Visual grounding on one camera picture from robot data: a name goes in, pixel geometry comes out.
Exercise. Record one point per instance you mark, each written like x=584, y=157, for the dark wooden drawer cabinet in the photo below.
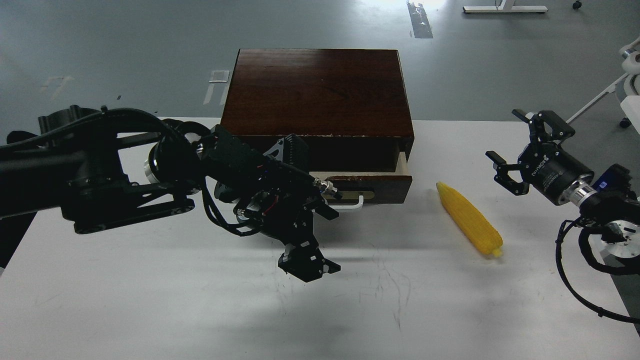
x=348, y=104

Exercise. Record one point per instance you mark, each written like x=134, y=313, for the white office chair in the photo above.
x=625, y=87

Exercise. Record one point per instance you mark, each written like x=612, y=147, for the wooden drawer with white handle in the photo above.
x=360, y=188

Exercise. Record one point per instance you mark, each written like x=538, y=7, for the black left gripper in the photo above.
x=288, y=217

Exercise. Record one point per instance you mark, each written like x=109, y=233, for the white table leg base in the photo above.
x=505, y=7

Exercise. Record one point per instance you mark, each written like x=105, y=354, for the yellow corn cob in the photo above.
x=474, y=225

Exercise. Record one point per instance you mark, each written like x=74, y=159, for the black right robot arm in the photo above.
x=608, y=208

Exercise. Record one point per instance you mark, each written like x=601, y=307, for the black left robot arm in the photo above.
x=110, y=168

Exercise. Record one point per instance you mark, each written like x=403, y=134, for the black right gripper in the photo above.
x=543, y=163

